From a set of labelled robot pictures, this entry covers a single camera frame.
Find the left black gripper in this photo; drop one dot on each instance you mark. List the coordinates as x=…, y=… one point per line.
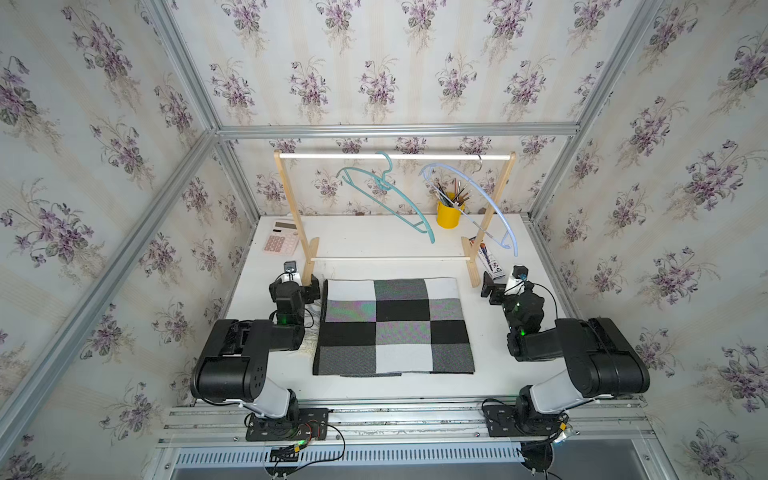
x=309, y=289

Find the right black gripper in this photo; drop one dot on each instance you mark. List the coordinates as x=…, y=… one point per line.
x=495, y=285

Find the black white checkered scarf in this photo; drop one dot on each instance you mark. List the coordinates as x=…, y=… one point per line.
x=383, y=328

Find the teal clothes hanger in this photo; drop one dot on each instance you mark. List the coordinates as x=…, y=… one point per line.
x=390, y=192

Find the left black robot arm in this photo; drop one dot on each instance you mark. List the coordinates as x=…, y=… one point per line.
x=232, y=368

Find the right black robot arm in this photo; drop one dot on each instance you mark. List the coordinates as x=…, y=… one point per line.
x=599, y=362

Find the blue white pencil box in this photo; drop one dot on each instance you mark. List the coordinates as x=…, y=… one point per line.
x=490, y=262

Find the pink calculator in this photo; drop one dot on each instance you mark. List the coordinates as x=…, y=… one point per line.
x=282, y=239

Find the wooden clothes rack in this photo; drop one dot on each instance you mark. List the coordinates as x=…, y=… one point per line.
x=493, y=226

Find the yellow pencil cup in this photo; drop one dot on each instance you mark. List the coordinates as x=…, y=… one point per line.
x=448, y=214

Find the pencils in cup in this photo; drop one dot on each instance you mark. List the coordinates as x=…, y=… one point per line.
x=451, y=195

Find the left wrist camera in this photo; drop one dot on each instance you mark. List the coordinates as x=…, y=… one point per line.
x=290, y=273

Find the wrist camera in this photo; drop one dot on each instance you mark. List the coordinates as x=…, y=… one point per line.
x=517, y=279
x=290, y=273

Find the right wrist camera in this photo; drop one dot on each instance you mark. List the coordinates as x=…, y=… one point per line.
x=517, y=279

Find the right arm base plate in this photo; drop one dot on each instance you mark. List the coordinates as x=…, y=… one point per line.
x=520, y=420

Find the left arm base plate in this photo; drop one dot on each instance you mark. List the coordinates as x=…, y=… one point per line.
x=302, y=424

